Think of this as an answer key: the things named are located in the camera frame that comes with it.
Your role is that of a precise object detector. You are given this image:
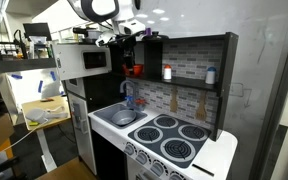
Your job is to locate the wooden toy spatula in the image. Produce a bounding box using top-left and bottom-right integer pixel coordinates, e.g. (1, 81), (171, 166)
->
(170, 86), (178, 113)

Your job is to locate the wooden side table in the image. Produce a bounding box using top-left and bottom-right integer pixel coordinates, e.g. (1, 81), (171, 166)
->
(22, 96), (71, 130)

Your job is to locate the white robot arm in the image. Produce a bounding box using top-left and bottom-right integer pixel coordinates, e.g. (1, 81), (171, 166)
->
(67, 0), (146, 68)

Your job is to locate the black monitor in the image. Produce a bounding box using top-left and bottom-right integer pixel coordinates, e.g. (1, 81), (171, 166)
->
(23, 23), (52, 41)

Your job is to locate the red plastic bowl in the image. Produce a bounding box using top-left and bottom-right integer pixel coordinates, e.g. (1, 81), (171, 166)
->
(133, 64), (144, 76)

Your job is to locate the grey toy faucet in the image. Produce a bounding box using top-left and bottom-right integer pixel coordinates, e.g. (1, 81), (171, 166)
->
(120, 80), (145, 111)

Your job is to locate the white shaker red cap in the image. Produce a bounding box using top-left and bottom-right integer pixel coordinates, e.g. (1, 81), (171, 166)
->
(163, 64), (172, 80)

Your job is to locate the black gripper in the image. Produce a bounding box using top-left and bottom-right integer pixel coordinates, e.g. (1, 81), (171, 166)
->
(123, 37), (136, 68)

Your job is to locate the white toy microwave door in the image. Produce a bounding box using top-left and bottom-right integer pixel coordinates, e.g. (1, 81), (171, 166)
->
(53, 44), (112, 80)

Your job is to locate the white shaker blue cap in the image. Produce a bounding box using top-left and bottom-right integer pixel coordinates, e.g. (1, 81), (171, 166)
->
(205, 67), (216, 84)

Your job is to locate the white cloth on table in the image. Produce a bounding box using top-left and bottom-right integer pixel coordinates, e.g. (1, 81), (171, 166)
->
(25, 106), (68, 123)

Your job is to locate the white toy refrigerator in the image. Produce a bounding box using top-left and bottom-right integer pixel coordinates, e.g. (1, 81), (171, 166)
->
(65, 78), (97, 175)

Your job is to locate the white cable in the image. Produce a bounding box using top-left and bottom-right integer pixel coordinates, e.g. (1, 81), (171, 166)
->
(0, 118), (50, 154)

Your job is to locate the wooden toy spoon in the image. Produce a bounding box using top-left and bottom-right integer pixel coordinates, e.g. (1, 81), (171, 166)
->
(196, 91), (207, 120)

